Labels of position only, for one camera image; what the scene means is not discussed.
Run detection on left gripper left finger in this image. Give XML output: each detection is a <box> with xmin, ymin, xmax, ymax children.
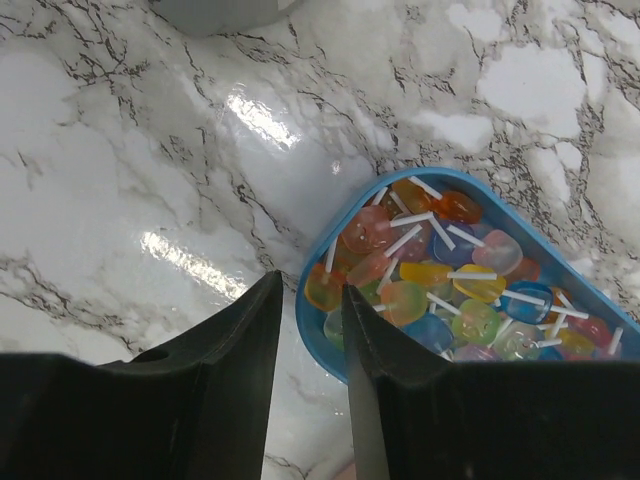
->
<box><xmin>1</xmin><ymin>271</ymin><xmax>283</xmax><ymax>479</ymax></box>

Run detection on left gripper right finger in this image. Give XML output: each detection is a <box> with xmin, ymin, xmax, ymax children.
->
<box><xmin>342</xmin><ymin>286</ymin><xmax>639</xmax><ymax>479</ymax></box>

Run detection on blue tray clear lollipops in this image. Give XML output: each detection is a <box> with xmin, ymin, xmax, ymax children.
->
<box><xmin>295</xmin><ymin>168</ymin><xmax>639</xmax><ymax>379</ymax></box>

